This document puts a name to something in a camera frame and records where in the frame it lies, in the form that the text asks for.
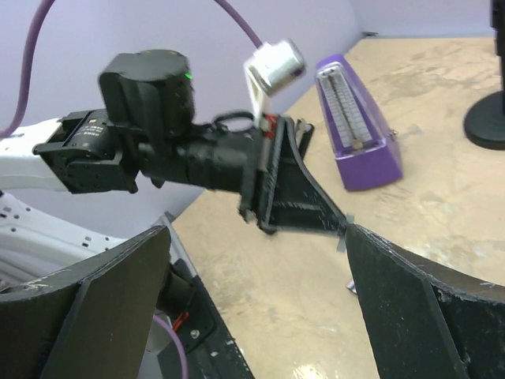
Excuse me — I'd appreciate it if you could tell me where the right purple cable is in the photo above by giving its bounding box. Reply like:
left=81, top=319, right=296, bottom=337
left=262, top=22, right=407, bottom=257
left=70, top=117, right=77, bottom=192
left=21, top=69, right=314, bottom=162
left=152, top=311, right=190, bottom=379

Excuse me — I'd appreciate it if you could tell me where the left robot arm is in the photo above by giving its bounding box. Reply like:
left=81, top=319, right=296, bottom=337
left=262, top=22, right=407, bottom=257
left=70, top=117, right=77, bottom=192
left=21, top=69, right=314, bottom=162
left=1, top=41, right=348, bottom=237

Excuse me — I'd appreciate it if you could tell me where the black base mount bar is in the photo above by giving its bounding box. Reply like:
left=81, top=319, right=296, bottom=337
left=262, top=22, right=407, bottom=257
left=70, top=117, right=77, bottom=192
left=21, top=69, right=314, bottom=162
left=157, top=212, right=257, bottom=379

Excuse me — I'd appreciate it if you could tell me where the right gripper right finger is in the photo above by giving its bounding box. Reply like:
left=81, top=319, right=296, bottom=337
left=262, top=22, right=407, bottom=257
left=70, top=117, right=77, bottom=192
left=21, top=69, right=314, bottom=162
left=346, top=224, right=504, bottom=379

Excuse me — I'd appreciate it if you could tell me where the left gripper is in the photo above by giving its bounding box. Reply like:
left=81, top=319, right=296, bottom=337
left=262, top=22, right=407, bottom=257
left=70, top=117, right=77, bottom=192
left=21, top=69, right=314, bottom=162
left=139, top=114, right=349, bottom=235

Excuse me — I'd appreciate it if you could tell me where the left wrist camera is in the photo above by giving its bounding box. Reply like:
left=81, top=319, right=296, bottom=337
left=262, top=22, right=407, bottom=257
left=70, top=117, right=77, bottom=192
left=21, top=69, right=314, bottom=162
left=243, top=39, right=306, bottom=128

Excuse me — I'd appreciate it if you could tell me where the purple cable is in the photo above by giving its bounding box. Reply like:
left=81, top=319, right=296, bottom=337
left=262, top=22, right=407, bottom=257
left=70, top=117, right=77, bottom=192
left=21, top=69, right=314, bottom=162
left=152, top=311, right=190, bottom=379
left=0, top=0, right=264, bottom=139

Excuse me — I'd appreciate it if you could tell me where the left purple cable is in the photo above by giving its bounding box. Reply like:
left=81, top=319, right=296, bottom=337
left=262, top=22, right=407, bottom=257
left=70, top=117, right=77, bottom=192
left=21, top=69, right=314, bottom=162
left=0, top=0, right=264, bottom=139

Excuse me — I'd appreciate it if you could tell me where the microphone on black stand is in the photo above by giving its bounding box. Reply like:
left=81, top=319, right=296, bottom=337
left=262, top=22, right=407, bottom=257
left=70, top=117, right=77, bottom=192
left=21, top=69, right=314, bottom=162
left=463, top=0, right=505, bottom=151

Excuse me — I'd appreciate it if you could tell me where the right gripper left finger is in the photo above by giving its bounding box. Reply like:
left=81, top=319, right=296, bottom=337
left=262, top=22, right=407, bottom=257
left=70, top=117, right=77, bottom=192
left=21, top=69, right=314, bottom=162
left=1, top=227, right=170, bottom=378

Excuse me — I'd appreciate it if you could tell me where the purple metronome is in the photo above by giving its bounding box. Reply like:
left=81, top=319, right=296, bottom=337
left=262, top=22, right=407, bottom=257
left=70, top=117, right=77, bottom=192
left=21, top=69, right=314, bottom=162
left=315, top=54, right=403, bottom=191

